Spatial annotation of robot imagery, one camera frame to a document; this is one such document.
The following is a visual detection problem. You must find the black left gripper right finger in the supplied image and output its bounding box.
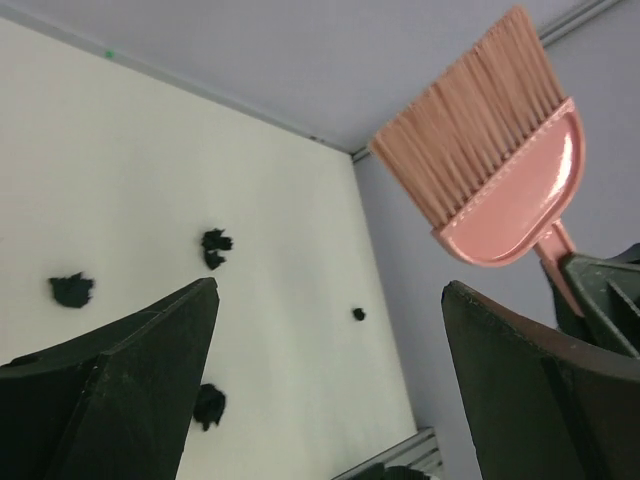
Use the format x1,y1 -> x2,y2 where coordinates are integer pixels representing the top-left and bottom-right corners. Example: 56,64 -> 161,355
441,281 -> 639,479

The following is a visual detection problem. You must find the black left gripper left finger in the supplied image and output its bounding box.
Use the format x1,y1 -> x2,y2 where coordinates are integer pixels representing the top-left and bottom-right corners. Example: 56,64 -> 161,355
1,278 -> 219,479

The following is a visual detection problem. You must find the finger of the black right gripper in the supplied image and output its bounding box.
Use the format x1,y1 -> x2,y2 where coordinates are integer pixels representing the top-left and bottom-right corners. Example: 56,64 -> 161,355
557,247 -> 639,358

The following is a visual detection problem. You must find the pink hand brush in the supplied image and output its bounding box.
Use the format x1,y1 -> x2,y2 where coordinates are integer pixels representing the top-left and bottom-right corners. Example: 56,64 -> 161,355
369,6 -> 585,309

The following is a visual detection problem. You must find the black paper scrap centre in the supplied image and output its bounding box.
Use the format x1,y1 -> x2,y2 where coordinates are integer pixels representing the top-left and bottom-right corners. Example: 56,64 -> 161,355
193,383 -> 226,431

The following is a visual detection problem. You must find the black paper scrap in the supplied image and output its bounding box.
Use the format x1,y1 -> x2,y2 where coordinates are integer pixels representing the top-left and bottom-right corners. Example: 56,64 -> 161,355
48,272 -> 95,309
193,383 -> 226,431
201,228 -> 233,270
352,308 -> 366,321

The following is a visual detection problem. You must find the black paper scrap middle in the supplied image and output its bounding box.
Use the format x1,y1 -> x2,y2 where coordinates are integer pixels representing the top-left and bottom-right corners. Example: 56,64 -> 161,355
48,272 -> 95,309

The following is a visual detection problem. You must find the black paper scrap upper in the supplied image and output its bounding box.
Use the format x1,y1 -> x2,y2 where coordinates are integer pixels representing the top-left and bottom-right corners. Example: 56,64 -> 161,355
201,228 -> 233,270

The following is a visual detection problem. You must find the black paper scrap right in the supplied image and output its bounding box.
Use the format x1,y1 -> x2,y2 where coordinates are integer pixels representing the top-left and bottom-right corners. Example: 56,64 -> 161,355
352,308 -> 366,321

